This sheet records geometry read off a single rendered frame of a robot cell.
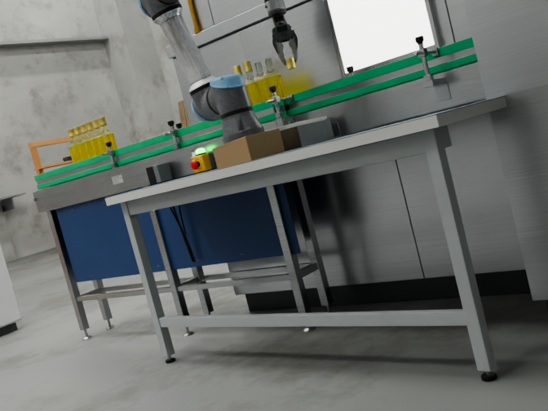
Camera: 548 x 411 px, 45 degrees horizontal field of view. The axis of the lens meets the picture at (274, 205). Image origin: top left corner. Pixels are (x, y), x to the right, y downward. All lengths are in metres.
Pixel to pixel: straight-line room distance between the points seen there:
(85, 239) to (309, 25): 1.70
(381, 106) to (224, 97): 0.60
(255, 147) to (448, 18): 0.89
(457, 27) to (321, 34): 0.57
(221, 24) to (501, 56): 1.46
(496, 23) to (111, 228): 2.19
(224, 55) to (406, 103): 1.06
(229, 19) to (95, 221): 1.28
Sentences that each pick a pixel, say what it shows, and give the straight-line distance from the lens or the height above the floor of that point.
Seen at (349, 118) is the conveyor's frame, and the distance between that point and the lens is 2.59.
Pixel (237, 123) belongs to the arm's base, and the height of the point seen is 0.88.
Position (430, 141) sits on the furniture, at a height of 0.68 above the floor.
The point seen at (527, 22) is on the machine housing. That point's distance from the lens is 2.15.
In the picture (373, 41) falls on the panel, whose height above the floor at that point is 1.08.
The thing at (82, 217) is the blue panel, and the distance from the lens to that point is 3.72.
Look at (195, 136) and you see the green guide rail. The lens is 2.99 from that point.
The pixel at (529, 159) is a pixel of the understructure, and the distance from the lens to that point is 2.17.
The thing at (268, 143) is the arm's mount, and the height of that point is 0.79.
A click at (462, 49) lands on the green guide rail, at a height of 0.94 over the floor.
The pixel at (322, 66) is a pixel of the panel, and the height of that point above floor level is 1.05.
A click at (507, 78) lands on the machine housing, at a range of 2.17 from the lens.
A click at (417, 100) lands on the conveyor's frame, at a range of 2.46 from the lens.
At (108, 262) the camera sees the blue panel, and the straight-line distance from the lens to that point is 3.64.
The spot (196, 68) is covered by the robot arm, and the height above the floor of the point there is 1.12.
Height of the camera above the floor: 0.76
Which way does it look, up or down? 4 degrees down
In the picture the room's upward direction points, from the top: 14 degrees counter-clockwise
